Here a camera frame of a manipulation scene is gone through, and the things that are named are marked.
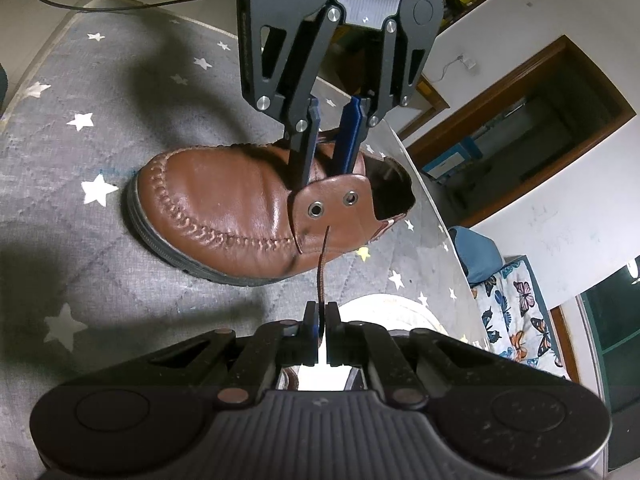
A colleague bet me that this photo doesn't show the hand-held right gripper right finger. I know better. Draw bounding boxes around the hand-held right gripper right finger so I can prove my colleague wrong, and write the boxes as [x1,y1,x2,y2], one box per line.
[325,302,497,410]

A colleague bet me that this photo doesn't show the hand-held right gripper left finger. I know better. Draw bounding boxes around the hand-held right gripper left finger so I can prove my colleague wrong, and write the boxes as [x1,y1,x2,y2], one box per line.
[149,301,321,409]

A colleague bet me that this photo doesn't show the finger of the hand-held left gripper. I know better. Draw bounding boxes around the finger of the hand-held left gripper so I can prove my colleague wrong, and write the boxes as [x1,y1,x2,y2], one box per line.
[239,5,346,190]
[334,20,437,173]

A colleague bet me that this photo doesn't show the brown shoelace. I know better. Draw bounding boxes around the brown shoelace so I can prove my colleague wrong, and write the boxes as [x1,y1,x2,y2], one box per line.
[314,226,332,311]

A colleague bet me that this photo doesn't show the brown leather shoe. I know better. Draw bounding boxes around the brown leather shoe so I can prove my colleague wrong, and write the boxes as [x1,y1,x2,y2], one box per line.
[124,130,417,288]

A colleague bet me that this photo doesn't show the wooden side table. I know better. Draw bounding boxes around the wooden side table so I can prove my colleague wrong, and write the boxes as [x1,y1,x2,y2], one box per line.
[387,75,451,136]

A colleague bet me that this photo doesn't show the blue cabinet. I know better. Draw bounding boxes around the blue cabinet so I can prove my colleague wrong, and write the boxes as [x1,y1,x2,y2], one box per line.
[422,140,483,186]

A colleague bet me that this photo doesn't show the blue sofa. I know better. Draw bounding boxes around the blue sofa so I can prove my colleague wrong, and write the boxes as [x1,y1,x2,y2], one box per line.
[447,226,583,383]

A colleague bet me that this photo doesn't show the grey star-print table cover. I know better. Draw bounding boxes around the grey star-print table cover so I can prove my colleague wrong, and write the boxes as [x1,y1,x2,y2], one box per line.
[0,0,506,480]

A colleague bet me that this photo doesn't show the butterfly print cushion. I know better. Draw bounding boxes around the butterfly print cushion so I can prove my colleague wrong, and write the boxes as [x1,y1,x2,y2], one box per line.
[472,259,571,377]

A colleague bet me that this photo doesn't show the green-framed window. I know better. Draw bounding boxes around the green-framed window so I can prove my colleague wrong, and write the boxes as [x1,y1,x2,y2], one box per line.
[580,280,640,413]

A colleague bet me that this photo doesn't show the brown wooden door frame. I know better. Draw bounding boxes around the brown wooden door frame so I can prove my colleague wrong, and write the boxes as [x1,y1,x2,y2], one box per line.
[395,35,637,229]

